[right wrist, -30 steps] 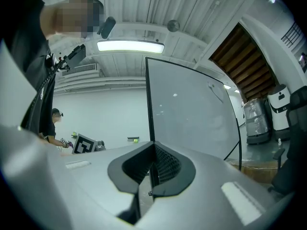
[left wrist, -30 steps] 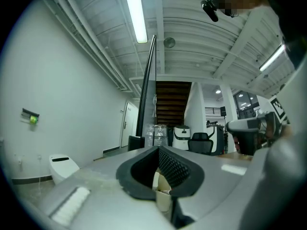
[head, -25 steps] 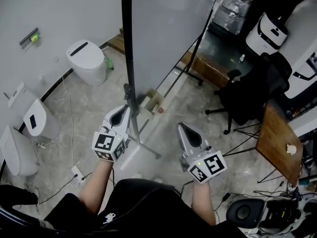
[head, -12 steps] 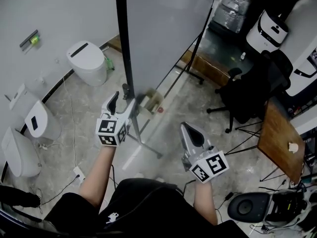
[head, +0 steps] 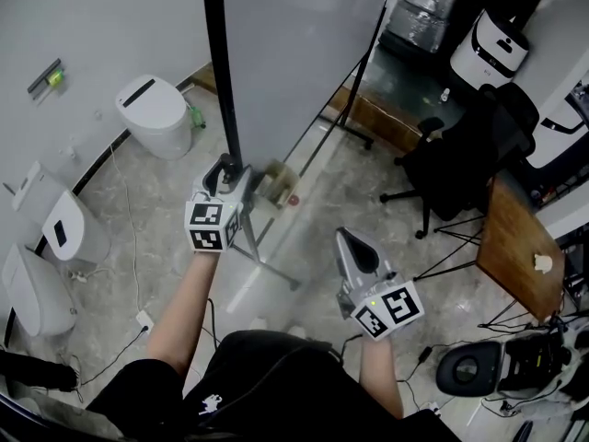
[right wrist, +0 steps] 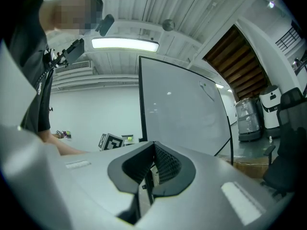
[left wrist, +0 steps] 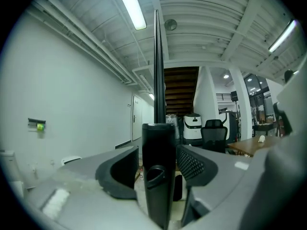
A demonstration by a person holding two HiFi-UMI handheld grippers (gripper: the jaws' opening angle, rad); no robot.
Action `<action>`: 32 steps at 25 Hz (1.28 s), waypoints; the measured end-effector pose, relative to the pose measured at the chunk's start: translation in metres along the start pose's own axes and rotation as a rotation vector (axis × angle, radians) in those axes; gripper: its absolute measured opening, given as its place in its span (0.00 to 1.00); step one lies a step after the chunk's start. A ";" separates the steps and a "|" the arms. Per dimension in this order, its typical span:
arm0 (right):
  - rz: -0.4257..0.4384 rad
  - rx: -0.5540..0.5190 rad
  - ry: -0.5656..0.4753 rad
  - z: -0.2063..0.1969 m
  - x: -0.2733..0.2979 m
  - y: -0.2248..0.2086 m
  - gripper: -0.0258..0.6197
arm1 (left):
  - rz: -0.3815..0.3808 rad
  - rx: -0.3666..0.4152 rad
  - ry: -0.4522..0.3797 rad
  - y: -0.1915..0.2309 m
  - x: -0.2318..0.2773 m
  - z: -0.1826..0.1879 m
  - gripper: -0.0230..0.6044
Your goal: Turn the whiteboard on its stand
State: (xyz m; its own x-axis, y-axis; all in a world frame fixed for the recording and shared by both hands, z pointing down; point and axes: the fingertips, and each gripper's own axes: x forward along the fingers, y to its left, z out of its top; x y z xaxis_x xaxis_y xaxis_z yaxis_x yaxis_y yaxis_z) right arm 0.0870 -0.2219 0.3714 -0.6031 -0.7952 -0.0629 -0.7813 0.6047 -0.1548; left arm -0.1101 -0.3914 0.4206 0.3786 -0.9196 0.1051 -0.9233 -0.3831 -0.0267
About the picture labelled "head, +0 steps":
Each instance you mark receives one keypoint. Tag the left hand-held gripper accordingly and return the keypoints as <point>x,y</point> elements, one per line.
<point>207,228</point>

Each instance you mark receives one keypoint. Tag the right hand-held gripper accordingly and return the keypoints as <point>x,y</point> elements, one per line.
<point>386,309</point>

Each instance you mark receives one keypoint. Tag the grey panel board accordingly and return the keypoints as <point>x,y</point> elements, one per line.
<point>285,62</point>

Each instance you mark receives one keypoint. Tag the person's left forearm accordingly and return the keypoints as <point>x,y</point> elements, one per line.
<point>188,311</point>

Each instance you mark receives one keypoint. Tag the person's right forearm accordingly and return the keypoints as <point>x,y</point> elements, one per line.
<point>379,375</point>

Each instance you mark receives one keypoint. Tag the beige box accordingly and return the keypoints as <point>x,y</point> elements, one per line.
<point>278,184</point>

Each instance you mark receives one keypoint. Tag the green bottle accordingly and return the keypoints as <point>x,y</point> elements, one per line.
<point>197,118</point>

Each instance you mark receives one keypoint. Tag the white toilet with black strip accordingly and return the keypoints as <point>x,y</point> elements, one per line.
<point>156,118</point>

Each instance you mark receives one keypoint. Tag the black power adapter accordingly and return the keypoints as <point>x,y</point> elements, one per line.
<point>424,355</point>

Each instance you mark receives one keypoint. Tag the black office chair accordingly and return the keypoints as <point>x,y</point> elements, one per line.
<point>469,164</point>

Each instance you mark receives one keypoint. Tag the person's black clothing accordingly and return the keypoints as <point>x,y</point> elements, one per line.
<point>276,385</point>

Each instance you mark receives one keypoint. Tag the black and white round device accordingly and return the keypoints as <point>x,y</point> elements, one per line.
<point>474,368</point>

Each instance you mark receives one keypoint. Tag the wooden platform step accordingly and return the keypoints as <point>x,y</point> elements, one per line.
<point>382,118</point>

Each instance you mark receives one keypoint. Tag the wooden table with black legs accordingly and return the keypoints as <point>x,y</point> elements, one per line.
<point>517,247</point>

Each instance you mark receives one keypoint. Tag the white power strip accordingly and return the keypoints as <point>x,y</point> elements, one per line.
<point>145,322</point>
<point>435,409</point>

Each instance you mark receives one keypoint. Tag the white toilet with black square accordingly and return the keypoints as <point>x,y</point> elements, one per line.
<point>76,233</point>

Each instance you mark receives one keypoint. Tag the small white plug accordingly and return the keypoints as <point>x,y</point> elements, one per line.
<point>79,276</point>

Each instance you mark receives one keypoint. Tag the crumpled tissue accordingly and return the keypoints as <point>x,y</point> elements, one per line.
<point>543,264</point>

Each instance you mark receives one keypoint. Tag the small white bottle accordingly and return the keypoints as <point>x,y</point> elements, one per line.
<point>445,94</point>

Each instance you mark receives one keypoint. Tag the small green container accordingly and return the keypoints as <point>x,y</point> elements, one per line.
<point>55,77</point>

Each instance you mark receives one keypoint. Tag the plain white toilet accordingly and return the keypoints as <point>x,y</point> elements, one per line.
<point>37,293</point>

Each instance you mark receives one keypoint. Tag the grey cloth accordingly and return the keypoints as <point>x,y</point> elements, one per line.
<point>552,398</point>

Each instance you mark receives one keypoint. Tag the white wheeled robot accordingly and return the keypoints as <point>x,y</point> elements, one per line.
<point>488,49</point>

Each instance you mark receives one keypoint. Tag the plastic-wrapped pallet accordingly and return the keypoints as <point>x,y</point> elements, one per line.
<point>421,12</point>

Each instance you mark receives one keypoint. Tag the black bag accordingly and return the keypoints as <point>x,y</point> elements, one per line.
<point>37,371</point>

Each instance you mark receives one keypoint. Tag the white machine with black trim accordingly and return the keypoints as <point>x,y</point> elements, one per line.
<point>559,76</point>

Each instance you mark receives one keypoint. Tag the white wall tank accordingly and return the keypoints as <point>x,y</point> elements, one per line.
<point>37,187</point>

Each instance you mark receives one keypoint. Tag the black wall shelf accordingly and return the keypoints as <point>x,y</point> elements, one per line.
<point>42,77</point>

